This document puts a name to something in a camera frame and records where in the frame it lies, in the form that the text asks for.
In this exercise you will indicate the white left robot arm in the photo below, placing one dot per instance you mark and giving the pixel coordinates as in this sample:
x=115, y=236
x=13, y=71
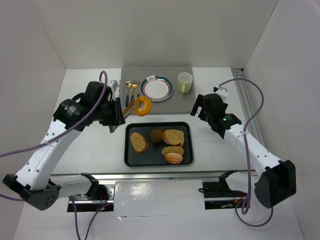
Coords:
x=33, y=182

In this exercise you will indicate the orange bagel bread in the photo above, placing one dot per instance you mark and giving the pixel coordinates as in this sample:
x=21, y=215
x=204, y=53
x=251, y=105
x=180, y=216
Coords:
x=142, y=106

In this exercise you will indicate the black baking tray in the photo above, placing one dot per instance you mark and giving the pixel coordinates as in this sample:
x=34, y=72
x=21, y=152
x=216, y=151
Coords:
x=153, y=157

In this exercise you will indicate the aluminium rail right side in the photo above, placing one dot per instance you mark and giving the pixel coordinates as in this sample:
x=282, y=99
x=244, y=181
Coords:
x=248, y=109

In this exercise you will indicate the metal bread tongs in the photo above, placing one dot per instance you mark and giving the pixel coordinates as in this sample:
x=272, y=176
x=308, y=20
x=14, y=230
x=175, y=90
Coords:
x=127, y=110

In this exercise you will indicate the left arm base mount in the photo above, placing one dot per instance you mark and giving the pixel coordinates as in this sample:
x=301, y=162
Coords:
x=102, y=201

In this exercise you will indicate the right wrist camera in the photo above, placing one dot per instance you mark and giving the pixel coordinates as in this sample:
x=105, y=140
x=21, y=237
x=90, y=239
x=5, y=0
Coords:
x=221, y=91

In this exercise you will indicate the gold fork green handle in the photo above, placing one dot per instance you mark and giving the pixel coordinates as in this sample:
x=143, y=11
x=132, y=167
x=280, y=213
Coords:
x=133, y=86

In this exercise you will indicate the dark brown round bun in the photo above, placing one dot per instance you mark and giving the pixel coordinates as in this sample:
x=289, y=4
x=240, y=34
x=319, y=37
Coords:
x=156, y=135

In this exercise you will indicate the grey placemat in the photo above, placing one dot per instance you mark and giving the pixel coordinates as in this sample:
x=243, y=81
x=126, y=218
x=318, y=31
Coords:
x=177, y=103

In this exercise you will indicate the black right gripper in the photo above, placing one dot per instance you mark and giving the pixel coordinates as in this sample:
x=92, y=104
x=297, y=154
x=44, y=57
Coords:
x=200, y=111

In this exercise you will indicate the light green mug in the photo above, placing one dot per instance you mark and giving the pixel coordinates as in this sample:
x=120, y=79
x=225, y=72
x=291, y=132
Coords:
x=185, y=81

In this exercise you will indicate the aluminium rail front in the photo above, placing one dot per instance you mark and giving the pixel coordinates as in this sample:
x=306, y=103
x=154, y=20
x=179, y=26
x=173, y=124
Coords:
x=150, y=176

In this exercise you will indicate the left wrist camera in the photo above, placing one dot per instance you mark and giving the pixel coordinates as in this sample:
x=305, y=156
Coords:
x=114, y=85

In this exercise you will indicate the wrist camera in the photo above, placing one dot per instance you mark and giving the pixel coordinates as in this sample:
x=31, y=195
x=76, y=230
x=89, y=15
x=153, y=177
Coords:
x=114, y=85
x=221, y=91

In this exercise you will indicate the small seeded bread slice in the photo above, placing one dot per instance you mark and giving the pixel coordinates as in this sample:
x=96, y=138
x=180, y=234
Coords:
x=172, y=149

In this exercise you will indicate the white plate teal rim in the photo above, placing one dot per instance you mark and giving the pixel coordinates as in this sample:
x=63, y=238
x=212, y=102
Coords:
x=156, y=88

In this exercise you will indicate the gold knife green handle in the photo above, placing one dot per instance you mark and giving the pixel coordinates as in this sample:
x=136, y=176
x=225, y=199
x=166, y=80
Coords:
x=138, y=89

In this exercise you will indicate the seeded bread slice left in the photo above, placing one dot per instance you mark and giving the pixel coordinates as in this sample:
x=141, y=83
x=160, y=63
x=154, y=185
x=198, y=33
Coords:
x=139, y=142

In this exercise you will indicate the large seeded bread slice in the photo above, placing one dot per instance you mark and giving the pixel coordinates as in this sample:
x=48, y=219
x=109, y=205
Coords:
x=173, y=137

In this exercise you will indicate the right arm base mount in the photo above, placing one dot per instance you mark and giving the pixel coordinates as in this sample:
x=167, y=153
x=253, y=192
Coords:
x=218, y=197

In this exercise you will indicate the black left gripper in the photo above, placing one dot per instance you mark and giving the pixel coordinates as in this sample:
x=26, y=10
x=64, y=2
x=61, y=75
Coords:
x=119, y=112

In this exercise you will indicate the gold spoon green handle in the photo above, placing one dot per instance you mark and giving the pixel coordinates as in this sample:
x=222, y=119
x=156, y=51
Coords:
x=128, y=85

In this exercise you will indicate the aluminium rail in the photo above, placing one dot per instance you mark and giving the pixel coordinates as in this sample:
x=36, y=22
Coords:
x=248, y=109
x=150, y=176

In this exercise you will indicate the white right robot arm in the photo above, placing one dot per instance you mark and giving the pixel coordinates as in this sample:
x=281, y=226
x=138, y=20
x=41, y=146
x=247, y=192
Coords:
x=276, y=178

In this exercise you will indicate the orange shell madeleine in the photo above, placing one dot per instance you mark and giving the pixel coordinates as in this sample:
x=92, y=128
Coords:
x=173, y=158

